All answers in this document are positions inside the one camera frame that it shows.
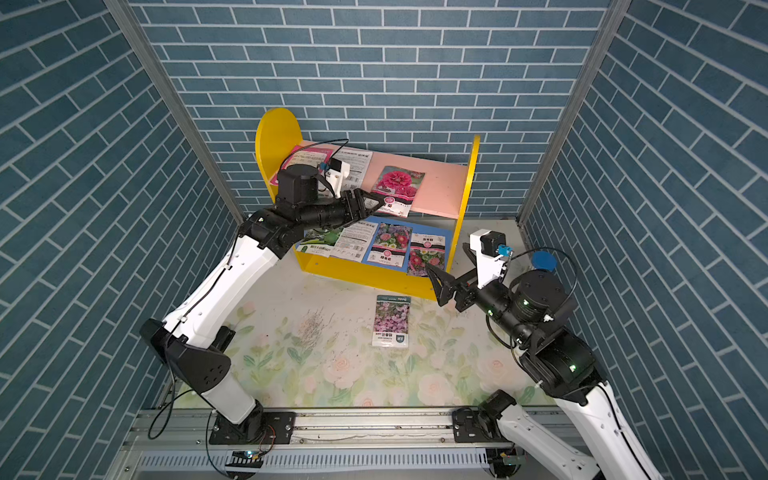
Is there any corner aluminium post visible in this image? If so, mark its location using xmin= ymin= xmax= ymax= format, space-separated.
xmin=517 ymin=0 xmax=631 ymax=226
xmin=104 ymin=0 xmax=245 ymax=223

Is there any floral table mat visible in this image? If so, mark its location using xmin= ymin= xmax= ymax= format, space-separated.
xmin=224 ymin=254 xmax=551 ymax=408

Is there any left circuit board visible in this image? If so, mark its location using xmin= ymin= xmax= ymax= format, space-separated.
xmin=225 ymin=450 xmax=264 ymax=471

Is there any left corner aluminium post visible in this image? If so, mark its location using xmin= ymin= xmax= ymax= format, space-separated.
xmin=104 ymin=0 xmax=245 ymax=223

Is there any pink-bordered seed packet back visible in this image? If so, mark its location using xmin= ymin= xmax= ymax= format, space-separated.
xmin=279 ymin=145 xmax=333 ymax=177

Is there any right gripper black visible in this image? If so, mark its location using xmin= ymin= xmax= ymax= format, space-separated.
xmin=427 ymin=244 xmax=530 ymax=347

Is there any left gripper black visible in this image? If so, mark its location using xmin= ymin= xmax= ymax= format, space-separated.
xmin=295 ymin=188 xmax=383 ymax=233

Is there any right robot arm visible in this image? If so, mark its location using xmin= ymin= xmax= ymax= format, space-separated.
xmin=426 ymin=230 xmax=662 ymax=479

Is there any white text seed packet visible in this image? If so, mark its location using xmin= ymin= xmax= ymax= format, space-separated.
xmin=335 ymin=147 xmax=373 ymax=191

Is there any hollyhock magenta flower packet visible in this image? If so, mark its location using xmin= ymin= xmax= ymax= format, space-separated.
xmin=371 ymin=166 xmax=425 ymax=218

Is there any circuit board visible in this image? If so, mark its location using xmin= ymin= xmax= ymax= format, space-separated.
xmin=493 ymin=451 xmax=526 ymax=470
xmin=225 ymin=450 xmax=264 ymax=471

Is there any silver canister blue lid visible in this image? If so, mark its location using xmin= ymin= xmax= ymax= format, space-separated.
xmin=531 ymin=250 xmax=558 ymax=272

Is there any green gourd seed packet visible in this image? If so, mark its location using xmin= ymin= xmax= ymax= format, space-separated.
xmin=296 ymin=228 xmax=342 ymax=258

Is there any purple flower seed packet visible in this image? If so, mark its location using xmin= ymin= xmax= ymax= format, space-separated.
xmin=372 ymin=295 xmax=411 ymax=349

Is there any right circuit board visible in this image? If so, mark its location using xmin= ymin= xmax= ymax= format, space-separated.
xmin=493 ymin=451 xmax=526 ymax=470

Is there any yellow wooden shelf unit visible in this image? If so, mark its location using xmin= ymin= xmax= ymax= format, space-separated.
xmin=254 ymin=108 xmax=481 ymax=300

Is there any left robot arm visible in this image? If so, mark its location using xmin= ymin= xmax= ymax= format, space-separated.
xmin=140 ymin=165 xmax=385 ymax=444

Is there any right corner aluminium post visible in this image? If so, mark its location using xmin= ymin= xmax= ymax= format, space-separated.
xmin=517 ymin=0 xmax=631 ymax=226

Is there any chrysanthemum packet pink band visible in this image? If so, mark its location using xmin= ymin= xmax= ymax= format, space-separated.
xmin=366 ymin=223 xmax=412 ymax=269

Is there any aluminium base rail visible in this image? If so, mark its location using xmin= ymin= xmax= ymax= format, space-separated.
xmin=107 ymin=407 xmax=588 ymax=479

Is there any white text packet lower shelf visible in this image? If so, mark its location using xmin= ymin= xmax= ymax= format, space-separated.
xmin=330 ymin=221 xmax=378 ymax=263

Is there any small chrysanthemum seed packet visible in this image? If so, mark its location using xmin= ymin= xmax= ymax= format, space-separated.
xmin=406 ymin=233 xmax=446 ymax=277

